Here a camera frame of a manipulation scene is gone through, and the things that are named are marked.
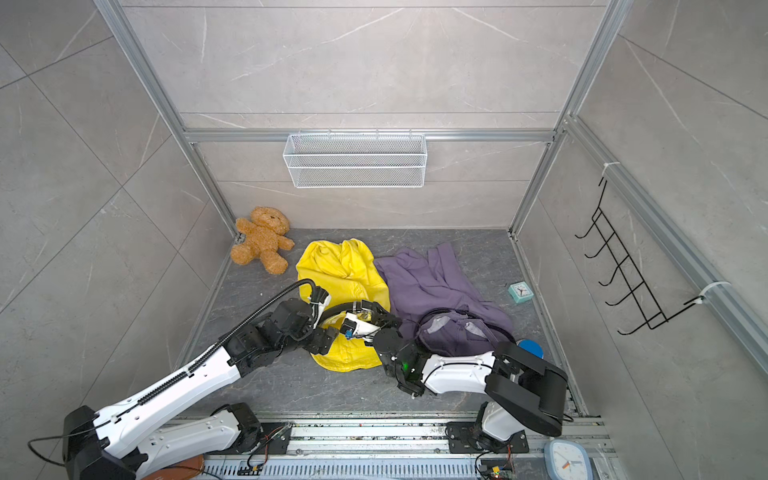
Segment metal base rail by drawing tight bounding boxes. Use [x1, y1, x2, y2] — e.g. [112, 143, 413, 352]
[196, 412, 552, 479]

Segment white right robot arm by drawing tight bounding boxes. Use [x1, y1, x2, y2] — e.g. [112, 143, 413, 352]
[342, 302, 568, 453]

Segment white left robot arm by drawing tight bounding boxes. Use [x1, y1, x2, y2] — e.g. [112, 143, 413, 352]
[62, 279, 332, 479]

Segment blue round object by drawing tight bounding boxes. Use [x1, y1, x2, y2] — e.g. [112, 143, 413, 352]
[517, 339, 544, 358]

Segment purple trousers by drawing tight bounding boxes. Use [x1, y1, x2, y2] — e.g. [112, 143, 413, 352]
[374, 243, 514, 347]

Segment brown teddy bear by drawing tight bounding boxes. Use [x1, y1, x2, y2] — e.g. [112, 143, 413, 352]
[230, 207, 295, 275]

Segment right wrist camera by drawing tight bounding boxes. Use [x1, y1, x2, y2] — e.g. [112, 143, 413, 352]
[339, 313, 381, 342]

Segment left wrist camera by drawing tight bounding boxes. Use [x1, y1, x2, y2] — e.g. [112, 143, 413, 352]
[308, 285, 331, 316]

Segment white wire mesh basket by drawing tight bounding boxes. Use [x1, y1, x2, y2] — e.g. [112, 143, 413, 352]
[283, 133, 428, 189]

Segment black wire hook rack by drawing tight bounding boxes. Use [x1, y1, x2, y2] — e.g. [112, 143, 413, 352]
[574, 177, 705, 337]

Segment small green alarm clock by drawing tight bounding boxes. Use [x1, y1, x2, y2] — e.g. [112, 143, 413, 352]
[508, 281, 535, 304]

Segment black belt on purple trousers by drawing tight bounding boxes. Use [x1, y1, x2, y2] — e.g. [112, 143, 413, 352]
[415, 308, 516, 357]

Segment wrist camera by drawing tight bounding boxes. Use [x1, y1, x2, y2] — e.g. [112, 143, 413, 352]
[339, 313, 381, 342]
[308, 285, 331, 316]

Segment white round wall clock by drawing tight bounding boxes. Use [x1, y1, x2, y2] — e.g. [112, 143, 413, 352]
[544, 439, 594, 480]

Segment yellow trousers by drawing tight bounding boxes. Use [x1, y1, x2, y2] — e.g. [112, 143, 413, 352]
[296, 239, 390, 373]

